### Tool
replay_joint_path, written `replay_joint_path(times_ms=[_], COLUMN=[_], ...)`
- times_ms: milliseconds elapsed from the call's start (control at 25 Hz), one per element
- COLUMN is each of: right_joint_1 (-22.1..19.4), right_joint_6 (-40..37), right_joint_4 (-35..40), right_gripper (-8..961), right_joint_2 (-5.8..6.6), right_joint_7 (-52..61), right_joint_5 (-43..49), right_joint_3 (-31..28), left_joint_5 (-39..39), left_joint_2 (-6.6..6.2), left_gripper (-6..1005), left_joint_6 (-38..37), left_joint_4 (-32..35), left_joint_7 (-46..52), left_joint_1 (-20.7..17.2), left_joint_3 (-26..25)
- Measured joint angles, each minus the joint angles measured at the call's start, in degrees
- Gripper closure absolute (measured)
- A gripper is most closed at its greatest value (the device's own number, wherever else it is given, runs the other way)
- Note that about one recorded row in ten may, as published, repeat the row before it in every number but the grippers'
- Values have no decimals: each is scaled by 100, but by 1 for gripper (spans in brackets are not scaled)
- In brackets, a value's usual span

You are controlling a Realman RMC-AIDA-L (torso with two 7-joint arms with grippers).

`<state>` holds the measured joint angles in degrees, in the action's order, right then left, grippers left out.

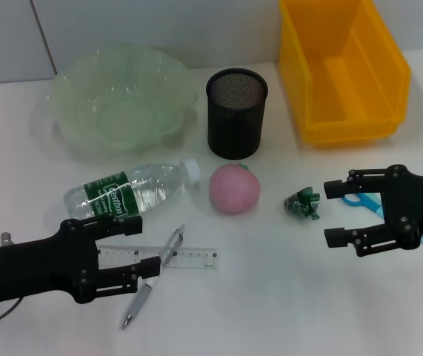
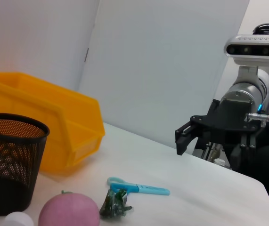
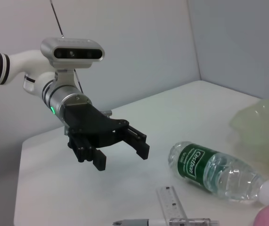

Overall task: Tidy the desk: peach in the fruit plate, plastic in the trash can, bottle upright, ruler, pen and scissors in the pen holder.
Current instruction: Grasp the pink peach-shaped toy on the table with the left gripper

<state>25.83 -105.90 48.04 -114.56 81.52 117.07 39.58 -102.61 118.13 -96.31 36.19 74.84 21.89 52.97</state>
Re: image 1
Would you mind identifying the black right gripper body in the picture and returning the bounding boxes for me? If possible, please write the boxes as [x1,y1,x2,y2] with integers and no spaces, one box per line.
[379,164,423,252]

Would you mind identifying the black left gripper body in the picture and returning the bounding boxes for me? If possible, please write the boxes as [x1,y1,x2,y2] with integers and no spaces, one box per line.
[0,218,101,306]

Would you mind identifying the clear green-label water bottle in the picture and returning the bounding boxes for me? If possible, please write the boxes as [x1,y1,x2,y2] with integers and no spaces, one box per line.
[62,158,201,220]

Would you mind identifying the green plastic wrapper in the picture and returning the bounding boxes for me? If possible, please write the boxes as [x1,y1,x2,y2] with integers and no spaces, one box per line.
[284,186,322,223]

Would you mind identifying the pink peach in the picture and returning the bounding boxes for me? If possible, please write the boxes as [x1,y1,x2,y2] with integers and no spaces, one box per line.
[210,162,262,215]

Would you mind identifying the blue sheathed scissors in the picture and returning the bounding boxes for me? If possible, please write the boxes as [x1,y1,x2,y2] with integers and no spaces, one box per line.
[340,192,423,245]

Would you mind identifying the grey white ballpoint pen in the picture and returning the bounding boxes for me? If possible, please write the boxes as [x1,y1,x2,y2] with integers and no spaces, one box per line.
[119,223,187,331]

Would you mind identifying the clear plastic ruler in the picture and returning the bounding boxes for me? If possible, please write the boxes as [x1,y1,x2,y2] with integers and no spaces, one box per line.
[96,245,220,270]

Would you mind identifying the black mesh pen holder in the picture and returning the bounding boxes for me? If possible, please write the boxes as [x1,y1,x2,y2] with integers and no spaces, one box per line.
[205,67,269,161]

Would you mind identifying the pale green glass fruit bowl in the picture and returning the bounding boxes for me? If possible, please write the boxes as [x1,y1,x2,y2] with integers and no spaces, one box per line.
[46,44,199,152]

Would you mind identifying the yellow plastic bin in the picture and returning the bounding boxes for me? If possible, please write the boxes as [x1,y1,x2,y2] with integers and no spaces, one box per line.
[278,0,413,147]

